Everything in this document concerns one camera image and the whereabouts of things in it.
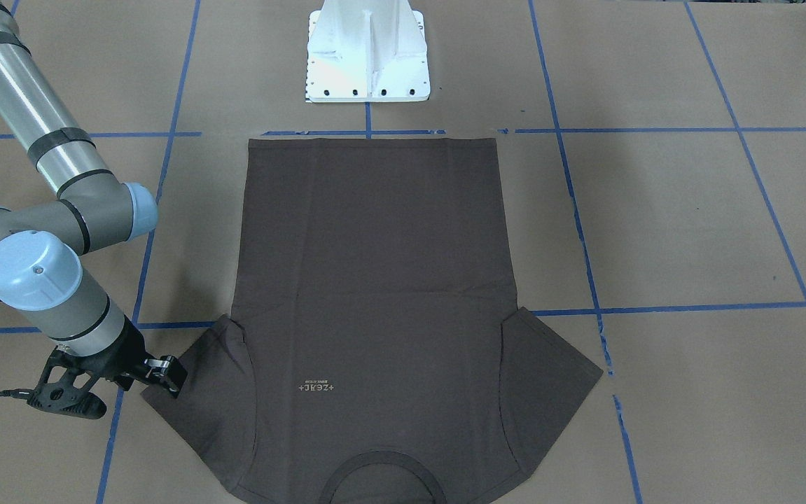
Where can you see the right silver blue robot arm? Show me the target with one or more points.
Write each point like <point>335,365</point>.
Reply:
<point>41,275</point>

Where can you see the dark brown t-shirt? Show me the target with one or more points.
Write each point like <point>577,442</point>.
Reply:
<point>375,351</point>

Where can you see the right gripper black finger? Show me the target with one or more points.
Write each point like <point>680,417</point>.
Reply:
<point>166,372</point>

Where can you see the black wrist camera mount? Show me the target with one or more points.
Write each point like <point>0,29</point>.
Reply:
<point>65,387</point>

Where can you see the white pedestal column base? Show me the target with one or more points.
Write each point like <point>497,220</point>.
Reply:
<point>367,51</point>

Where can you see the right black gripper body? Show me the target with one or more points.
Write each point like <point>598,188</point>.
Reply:
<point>120,358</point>

